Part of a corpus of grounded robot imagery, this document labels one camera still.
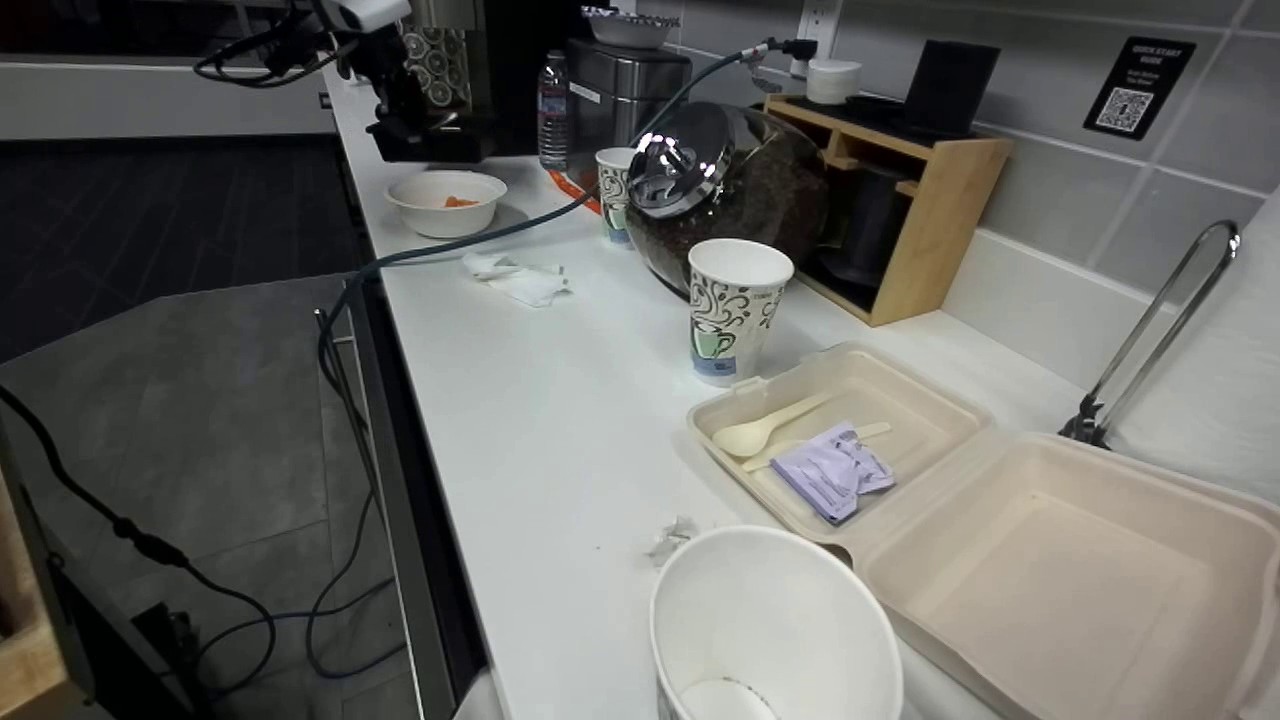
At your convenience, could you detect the blue grey cable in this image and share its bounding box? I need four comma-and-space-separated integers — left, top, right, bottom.
301, 35, 820, 684

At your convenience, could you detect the black wire pod rack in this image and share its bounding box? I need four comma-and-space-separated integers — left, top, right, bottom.
403, 19, 479, 120

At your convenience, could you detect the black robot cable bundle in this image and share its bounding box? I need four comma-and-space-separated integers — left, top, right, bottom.
191, 0, 365, 94

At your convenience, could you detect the small clear wrapper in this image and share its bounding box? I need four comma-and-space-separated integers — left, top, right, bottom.
645, 516, 703, 569

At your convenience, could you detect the beige plastic spoon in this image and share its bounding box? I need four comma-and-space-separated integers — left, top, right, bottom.
709, 387, 837, 468

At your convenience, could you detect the small white cup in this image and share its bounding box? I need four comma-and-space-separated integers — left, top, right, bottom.
800, 55, 870, 113

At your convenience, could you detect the black QR code sign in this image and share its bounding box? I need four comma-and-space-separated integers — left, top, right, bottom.
1080, 32, 1201, 143

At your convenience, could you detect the clear water bottle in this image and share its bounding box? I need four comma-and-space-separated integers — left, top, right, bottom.
531, 47, 578, 172

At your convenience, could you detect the wooden countertop organizer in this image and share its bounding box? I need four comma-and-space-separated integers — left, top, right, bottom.
758, 94, 1016, 334

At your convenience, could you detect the white wall outlet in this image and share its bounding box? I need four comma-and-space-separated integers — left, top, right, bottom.
791, 0, 840, 55

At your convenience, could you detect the white bowl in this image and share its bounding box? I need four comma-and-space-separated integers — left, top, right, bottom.
384, 167, 512, 241
647, 520, 907, 720

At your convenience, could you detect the black sign stand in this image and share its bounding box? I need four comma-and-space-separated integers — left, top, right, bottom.
854, 35, 1005, 150

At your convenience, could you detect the purple packet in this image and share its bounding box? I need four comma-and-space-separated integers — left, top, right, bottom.
769, 422, 902, 530

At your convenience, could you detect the beige clamshell takeout container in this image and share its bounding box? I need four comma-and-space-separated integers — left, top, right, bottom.
686, 339, 1280, 720

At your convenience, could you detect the crumpled white wrapper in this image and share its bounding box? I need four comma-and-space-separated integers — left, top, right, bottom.
457, 248, 578, 313

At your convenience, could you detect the silver countertop appliance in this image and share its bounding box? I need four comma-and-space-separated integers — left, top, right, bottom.
565, 35, 696, 192

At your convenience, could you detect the black floor cable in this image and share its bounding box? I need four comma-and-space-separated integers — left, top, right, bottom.
0, 380, 285, 704

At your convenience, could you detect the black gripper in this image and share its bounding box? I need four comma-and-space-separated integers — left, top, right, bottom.
356, 26, 437, 151

